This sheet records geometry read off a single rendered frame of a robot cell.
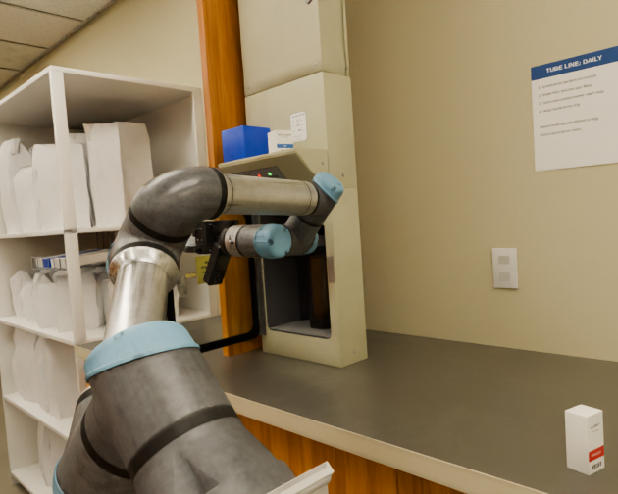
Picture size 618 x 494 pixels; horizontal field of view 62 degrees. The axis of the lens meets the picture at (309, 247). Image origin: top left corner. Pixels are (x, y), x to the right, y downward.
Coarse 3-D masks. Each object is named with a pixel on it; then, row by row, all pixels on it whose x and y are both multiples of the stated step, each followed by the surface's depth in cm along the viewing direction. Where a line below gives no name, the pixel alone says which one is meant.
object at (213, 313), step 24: (240, 216) 152; (192, 264) 140; (240, 264) 152; (192, 288) 140; (216, 288) 145; (240, 288) 152; (192, 312) 140; (216, 312) 145; (240, 312) 151; (192, 336) 140; (216, 336) 145
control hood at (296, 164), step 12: (264, 156) 133; (276, 156) 131; (288, 156) 128; (300, 156) 126; (312, 156) 129; (324, 156) 132; (228, 168) 146; (240, 168) 143; (252, 168) 140; (288, 168) 132; (300, 168) 130; (312, 168) 129; (324, 168) 132; (300, 180) 134
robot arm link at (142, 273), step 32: (128, 224) 89; (128, 256) 86; (160, 256) 87; (128, 288) 80; (160, 288) 83; (128, 320) 75; (160, 320) 78; (64, 480) 58; (96, 480) 55; (128, 480) 55
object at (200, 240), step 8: (200, 224) 128; (208, 224) 126; (216, 224) 127; (224, 224) 123; (232, 224) 124; (192, 232) 128; (200, 232) 127; (208, 232) 125; (216, 232) 126; (224, 232) 122; (200, 240) 127; (208, 240) 125; (216, 240) 126; (224, 240) 121; (200, 248) 127; (208, 248) 126; (224, 248) 121
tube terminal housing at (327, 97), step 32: (256, 96) 151; (288, 96) 142; (320, 96) 134; (288, 128) 143; (320, 128) 135; (352, 128) 141; (352, 160) 140; (352, 192) 140; (352, 224) 140; (352, 256) 140; (352, 288) 140; (352, 320) 140; (288, 352) 150; (320, 352) 141; (352, 352) 140
